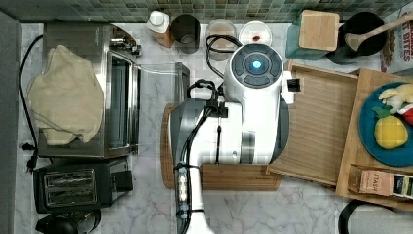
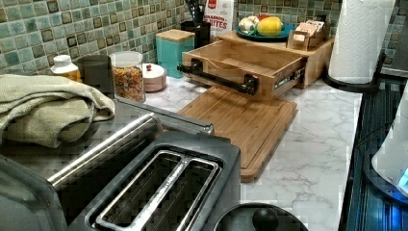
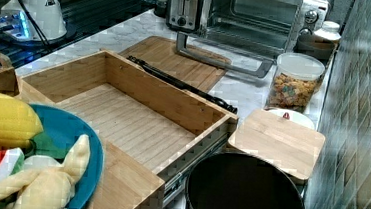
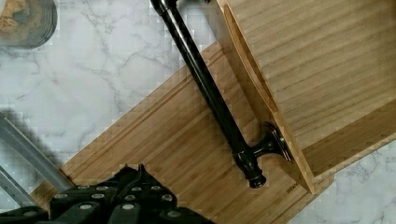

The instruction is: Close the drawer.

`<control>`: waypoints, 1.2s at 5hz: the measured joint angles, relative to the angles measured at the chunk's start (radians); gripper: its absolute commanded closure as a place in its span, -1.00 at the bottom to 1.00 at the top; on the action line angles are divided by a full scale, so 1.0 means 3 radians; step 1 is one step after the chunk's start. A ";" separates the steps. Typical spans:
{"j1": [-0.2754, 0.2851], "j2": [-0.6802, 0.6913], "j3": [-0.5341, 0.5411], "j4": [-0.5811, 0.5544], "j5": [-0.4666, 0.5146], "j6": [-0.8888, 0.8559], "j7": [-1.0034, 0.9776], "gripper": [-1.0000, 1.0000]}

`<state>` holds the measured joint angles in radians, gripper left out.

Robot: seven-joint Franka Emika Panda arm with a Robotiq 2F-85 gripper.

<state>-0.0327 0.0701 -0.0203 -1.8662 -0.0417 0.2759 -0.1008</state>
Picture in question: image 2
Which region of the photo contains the wooden drawer with black handle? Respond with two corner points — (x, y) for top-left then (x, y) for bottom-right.
(177, 40), (307, 101)

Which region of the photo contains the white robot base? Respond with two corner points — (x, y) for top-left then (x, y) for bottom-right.
(368, 87), (408, 205)

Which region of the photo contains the wooden drawer cabinet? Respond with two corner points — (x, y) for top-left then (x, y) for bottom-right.
(219, 31), (334, 89)

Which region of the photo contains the bamboo cutting board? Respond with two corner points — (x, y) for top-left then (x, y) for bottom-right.
(179, 87), (296, 183)

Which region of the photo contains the pink pot with white lid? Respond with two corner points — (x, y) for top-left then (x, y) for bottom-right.
(142, 64), (166, 92)

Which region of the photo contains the black two-slot toaster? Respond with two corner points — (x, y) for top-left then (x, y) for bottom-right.
(68, 132), (241, 231)

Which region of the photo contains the teal canister with wooden lid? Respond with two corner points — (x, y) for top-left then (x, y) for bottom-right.
(156, 29), (195, 79)

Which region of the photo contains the glass jar of cereal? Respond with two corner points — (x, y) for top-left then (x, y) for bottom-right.
(110, 51), (145, 102)

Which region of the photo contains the black utensil holder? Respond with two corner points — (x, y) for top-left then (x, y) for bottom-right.
(181, 21), (211, 48)

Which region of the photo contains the cream plush garlic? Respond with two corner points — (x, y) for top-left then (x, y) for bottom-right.
(239, 15), (259, 34)

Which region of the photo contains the cinnamon bites box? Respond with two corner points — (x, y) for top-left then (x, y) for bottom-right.
(204, 0), (234, 37)

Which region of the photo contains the teal plate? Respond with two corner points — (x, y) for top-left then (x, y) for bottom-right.
(236, 24), (295, 42)

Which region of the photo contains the yellow plush corn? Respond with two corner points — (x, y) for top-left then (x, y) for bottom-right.
(257, 16), (283, 37)

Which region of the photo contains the black pot lid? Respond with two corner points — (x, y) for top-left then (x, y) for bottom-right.
(213, 202), (309, 231)

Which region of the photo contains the dark grey cup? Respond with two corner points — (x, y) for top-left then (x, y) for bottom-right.
(77, 55), (115, 99)

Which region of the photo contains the wooden tea bag holder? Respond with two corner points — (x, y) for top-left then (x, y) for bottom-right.
(286, 20), (331, 51)

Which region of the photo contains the beige folded towel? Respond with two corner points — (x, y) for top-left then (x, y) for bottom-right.
(1, 74), (115, 148)

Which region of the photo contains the black paper towel stand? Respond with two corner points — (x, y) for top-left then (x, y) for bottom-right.
(321, 51), (387, 93)

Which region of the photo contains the silver toaster oven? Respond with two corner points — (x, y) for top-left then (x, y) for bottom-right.
(1, 97), (214, 231)

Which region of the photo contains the paper towel roll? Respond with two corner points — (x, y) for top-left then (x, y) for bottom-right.
(328, 0), (396, 84)

